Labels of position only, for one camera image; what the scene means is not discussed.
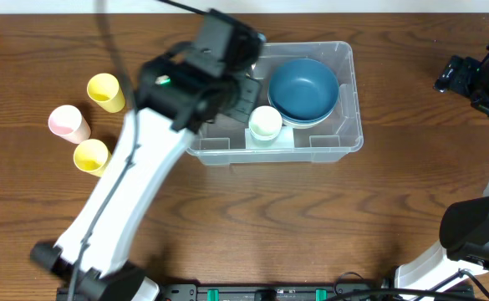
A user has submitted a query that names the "large cream bowl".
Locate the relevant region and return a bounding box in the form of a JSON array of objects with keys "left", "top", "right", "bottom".
[{"left": 281, "top": 115, "right": 329, "bottom": 130}]

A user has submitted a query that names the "left black cable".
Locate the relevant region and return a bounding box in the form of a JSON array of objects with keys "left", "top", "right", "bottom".
[{"left": 66, "top": 0, "right": 207, "bottom": 301}]

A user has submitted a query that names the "right black cable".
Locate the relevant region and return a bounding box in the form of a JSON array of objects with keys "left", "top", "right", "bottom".
[{"left": 456, "top": 269, "right": 489, "bottom": 301}]

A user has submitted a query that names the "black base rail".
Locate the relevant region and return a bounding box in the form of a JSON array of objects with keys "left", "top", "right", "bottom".
[{"left": 55, "top": 283, "right": 476, "bottom": 301}]

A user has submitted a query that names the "pink cup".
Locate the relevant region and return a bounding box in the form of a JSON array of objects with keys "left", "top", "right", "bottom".
[{"left": 48, "top": 105, "right": 91, "bottom": 144}]

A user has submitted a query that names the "dark blue bowl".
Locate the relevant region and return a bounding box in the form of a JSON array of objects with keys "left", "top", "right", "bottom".
[
  {"left": 268, "top": 97, "right": 339, "bottom": 125},
  {"left": 267, "top": 59, "right": 339, "bottom": 101}
]

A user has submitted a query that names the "cream cup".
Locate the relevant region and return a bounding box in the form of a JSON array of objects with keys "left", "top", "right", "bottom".
[{"left": 248, "top": 105, "right": 283, "bottom": 141}]

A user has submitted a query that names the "yellow cup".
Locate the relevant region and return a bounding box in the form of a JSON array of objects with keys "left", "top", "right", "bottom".
[
  {"left": 74, "top": 139, "right": 112, "bottom": 177},
  {"left": 87, "top": 73, "right": 125, "bottom": 113}
]

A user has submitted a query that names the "black cable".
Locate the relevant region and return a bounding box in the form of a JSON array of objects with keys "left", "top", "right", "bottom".
[
  {"left": 66, "top": 0, "right": 207, "bottom": 301},
  {"left": 456, "top": 269, "right": 489, "bottom": 301}
]

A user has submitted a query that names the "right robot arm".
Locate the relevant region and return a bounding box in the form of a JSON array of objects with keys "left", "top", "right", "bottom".
[{"left": 389, "top": 43, "right": 489, "bottom": 300}]

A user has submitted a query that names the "green cup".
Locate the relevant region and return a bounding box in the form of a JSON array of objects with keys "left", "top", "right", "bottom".
[{"left": 250, "top": 131, "right": 278, "bottom": 147}]

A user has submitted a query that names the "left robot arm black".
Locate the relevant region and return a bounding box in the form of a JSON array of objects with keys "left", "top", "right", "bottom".
[{"left": 30, "top": 9, "right": 266, "bottom": 300}]

